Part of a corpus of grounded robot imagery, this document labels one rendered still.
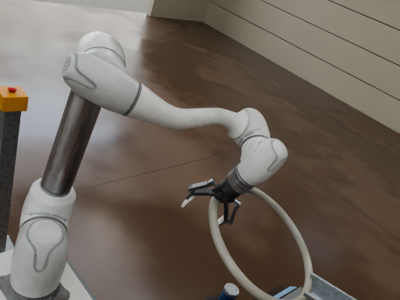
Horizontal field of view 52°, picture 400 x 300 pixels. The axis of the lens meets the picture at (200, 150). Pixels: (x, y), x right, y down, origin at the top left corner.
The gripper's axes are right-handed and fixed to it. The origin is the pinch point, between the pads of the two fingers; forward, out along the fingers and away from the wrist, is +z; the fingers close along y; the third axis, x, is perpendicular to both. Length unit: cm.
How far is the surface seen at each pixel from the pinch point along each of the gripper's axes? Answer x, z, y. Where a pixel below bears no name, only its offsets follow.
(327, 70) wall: 669, 86, 175
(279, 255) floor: 135, 93, 116
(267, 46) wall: 746, 153, 71
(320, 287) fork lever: -2, -11, 50
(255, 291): -24.0, -10.3, 22.3
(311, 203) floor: 232, 91, 147
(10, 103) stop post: 40, 52, -89
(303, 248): 11.3, -10.3, 41.6
